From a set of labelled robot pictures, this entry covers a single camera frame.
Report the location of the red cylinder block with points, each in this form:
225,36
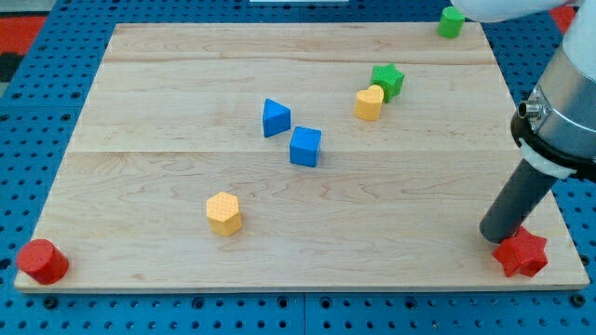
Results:
41,260

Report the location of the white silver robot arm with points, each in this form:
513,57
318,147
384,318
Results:
561,109

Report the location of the wooden board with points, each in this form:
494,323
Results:
174,116

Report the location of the green star block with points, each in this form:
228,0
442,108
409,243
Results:
389,78

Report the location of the yellow heart block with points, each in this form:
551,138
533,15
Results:
369,103

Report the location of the red star block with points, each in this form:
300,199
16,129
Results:
522,254

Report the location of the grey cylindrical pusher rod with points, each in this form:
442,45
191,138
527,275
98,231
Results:
525,188

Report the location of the blue cube block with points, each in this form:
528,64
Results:
304,146

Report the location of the blue triangle block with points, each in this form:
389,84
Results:
276,118

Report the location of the yellow hexagon block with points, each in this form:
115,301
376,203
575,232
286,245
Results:
223,213

